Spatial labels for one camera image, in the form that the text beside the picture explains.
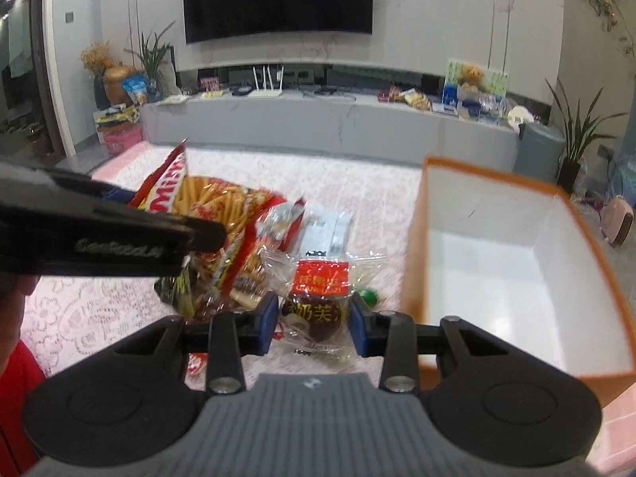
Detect green sausage snack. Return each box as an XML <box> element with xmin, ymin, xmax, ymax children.
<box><xmin>358</xmin><ymin>287</ymin><xmax>380</xmax><ymax>308</ymax></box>

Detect Mimi fries snack bag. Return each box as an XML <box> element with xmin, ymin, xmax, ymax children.
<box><xmin>129</xmin><ymin>143</ymin><xmax>286</xmax><ymax>322</ymax></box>

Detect clear candy packet red label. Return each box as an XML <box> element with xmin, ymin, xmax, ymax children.
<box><xmin>261</xmin><ymin>249</ymin><xmax>387</xmax><ymax>361</ymax></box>

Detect white silver snack pouch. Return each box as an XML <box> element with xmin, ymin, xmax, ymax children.
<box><xmin>297</xmin><ymin>205</ymin><xmax>353</xmax><ymax>258</ymax></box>

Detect orange white storage box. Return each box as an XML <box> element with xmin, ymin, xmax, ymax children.
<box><xmin>399</xmin><ymin>157</ymin><xmax>635</xmax><ymax>405</ymax></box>

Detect red silver snack bag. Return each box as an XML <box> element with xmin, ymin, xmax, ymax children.
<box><xmin>254</xmin><ymin>198</ymin><xmax>306</xmax><ymax>254</ymax></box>

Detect person left hand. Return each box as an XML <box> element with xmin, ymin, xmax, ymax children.
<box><xmin>0</xmin><ymin>272</ymin><xmax>40</xmax><ymax>374</ymax></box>

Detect pink lace tablecloth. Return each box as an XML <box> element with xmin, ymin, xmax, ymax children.
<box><xmin>21</xmin><ymin>147</ymin><xmax>421</xmax><ymax>375</ymax></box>

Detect pink basket with items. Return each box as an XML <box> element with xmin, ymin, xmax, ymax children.
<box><xmin>93</xmin><ymin>105</ymin><xmax>143</xmax><ymax>156</ymax></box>

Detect grey marble TV console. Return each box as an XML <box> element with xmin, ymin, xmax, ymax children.
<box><xmin>141</xmin><ymin>91</ymin><xmax>518</xmax><ymax>171</ymax></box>

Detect white wifi router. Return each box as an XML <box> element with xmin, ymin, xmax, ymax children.
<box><xmin>248</xmin><ymin>65</ymin><xmax>285</xmax><ymax>98</ymax></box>

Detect red sleeve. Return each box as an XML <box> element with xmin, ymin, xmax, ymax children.
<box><xmin>0</xmin><ymin>341</ymin><xmax>45</xmax><ymax>477</ymax></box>

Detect golden vase dried flowers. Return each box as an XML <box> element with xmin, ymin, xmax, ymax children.
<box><xmin>80</xmin><ymin>41</ymin><xmax>138</xmax><ymax>109</ymax></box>

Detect potted plant left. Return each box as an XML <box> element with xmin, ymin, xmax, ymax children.
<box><xmin>127</xmin><ymin>21</ymin><xmax>175</xmax><ymax>102</ymax></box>

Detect grey trash can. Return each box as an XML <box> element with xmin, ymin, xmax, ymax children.
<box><xmin>513</xmin><ymin>122</ymin><xmax>565</xmax><ymax>183</ymax></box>

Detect snack pile on console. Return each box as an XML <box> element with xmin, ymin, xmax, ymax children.
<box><xmin>376</xmin><ymin>85</ymin><xmax>431</xmax><ymax>111</ymax></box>

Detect pink space heater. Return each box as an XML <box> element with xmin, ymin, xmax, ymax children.
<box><xmin>601</xmin><ymin>195</ymin><xmax>634</xmax><ymax>248</ymax></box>

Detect white cap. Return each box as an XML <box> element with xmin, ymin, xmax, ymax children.
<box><xmin>507</xmin><ymin>106</ymin><xmax>535</xmax><ymax>134</ymax></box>

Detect potted green plant right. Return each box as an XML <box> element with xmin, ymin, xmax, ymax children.
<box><xmin>545</xmin><ymin>79</ymin><xmax>627</xmax><ymax>195</ymax></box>

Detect brown teddy bear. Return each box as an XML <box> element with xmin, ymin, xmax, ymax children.
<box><xmin>457</xmin><ymin>64</ymin><xmax>485</xmax><ymax>91</ymax></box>

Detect green card behind bear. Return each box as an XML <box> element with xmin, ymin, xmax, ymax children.
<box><xmin>444</xmin><ymin>59</ymin><xmax>509</xmax><ymax>98</ymax></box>

